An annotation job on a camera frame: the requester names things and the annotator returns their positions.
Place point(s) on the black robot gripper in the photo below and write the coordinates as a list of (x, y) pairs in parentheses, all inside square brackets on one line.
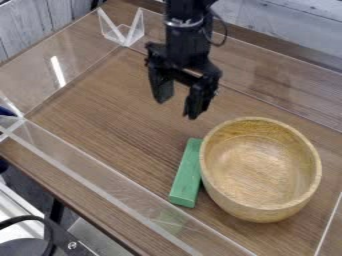
[(184, 52)]

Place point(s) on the light brown wooden bowl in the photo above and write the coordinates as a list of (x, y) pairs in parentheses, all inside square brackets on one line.
[(261, 169)]

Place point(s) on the green rectangular block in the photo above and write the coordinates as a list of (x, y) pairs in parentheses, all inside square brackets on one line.
[(186, 184)]

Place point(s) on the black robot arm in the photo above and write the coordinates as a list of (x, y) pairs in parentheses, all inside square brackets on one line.
[(187, 13)]

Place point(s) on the black table leg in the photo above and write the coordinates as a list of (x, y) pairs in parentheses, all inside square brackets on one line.
[(56, 211)]

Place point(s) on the clear acrylic corner bracket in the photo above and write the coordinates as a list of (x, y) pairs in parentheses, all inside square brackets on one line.
[(123, 34)]

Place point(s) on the clear acrylic tray wall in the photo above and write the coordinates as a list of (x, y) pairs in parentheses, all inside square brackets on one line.
[(102, 145)]

